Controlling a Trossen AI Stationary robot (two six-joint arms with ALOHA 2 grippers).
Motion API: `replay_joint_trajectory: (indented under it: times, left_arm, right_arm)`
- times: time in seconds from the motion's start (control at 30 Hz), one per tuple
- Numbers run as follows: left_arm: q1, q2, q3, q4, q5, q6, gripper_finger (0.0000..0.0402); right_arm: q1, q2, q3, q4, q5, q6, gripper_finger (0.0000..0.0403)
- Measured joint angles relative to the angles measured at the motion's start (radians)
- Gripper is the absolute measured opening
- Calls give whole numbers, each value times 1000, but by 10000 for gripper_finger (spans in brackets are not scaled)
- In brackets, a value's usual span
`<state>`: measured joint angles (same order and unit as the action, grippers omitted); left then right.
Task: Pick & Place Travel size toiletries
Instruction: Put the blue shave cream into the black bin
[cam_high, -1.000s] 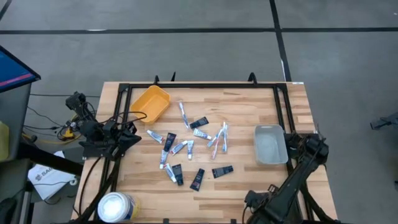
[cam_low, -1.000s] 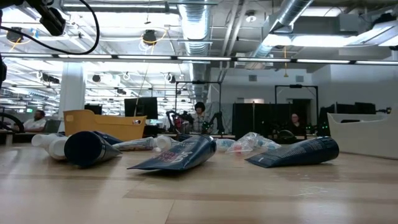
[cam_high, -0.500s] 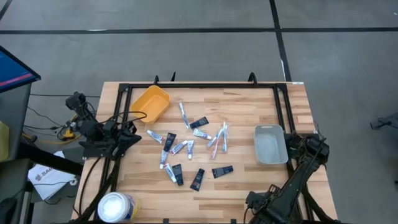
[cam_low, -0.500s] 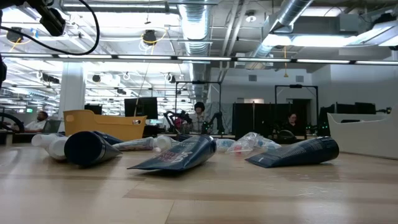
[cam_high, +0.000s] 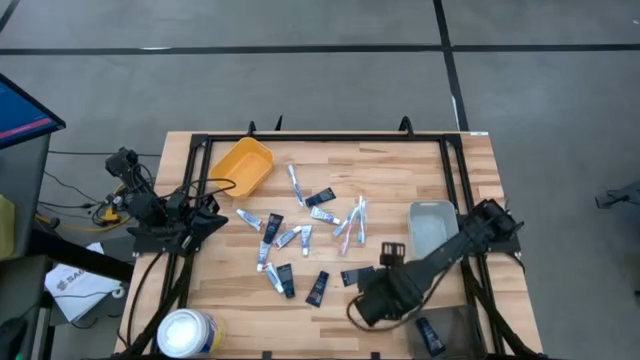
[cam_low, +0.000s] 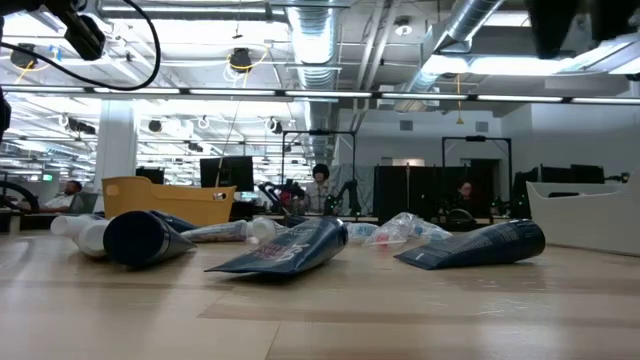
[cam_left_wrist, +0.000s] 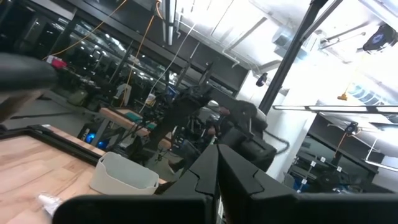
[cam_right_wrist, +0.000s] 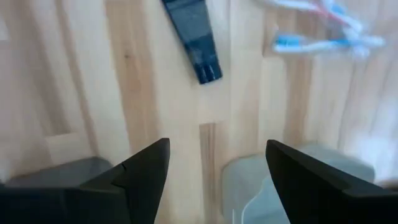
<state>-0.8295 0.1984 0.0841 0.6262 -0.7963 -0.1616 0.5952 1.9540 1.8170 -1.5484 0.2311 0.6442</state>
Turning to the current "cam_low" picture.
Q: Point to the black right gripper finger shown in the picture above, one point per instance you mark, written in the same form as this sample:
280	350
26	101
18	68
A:
552	25
615	17

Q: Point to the dark navy squeeze tube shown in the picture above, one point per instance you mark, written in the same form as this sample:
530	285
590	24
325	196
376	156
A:
290	247
296	220
140	237
490	245
175	221

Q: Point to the clear toothbrush pack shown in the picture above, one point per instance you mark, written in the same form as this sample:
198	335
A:
432	231
392	232
361	232

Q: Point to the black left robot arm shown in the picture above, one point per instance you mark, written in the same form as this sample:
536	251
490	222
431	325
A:
4	115

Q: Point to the background black robot arm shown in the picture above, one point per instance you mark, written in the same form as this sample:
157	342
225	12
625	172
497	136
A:
280	195
347	195

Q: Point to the black ceiling device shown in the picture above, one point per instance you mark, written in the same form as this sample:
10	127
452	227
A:
23	56
241	59

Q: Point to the row of black monitors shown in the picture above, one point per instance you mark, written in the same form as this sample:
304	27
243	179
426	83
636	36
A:
570	174

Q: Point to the white building column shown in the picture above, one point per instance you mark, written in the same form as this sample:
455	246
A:
116	140

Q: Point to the black curved hoop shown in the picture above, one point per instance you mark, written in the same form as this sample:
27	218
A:
27	192

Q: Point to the person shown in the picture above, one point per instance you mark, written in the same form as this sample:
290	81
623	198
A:
62	197
317	190
465	195

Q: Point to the white plastic bin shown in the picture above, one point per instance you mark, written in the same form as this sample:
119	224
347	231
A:
585	220

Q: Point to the grey office chair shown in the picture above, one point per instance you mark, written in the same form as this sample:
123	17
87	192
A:
85	202

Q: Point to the small black monitor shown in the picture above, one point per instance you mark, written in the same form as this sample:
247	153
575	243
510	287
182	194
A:
150	175

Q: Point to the black partition screen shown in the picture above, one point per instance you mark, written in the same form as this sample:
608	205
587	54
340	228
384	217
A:
425	192

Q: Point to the dark background desk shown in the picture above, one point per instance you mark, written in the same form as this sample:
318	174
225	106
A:
30	221

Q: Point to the yellow plastic bin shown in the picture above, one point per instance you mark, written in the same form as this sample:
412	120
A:
165	202

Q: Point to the grey fabric cover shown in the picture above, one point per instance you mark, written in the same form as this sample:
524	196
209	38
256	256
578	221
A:
365	185

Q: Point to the large black monitor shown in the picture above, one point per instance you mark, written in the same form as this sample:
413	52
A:
227	174

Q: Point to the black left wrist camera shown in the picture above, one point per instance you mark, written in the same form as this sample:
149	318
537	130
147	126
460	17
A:
85	37

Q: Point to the silver ribbed air duct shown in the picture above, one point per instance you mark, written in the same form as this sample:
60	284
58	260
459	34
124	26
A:
470	17
314	35

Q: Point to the black background rig frame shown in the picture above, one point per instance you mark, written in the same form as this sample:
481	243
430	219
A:
475	138
320	132

